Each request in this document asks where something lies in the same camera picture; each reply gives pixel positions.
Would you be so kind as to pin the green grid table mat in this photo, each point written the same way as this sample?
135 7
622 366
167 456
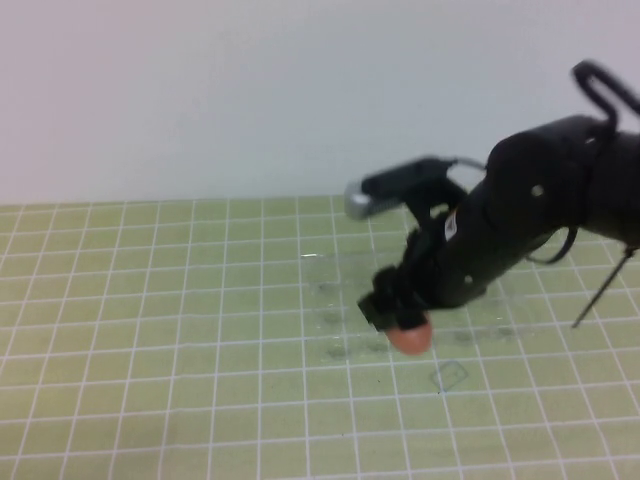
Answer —
150 350

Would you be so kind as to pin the brown egg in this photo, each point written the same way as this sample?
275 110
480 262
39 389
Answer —
413 343

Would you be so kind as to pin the clear plastic egg tray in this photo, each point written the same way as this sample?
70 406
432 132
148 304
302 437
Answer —
336 320

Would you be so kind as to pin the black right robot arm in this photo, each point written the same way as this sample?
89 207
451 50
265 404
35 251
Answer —
545 170

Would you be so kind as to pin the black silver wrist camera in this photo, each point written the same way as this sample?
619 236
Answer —
395 184

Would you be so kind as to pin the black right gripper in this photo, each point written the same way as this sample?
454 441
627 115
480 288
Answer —
452 265

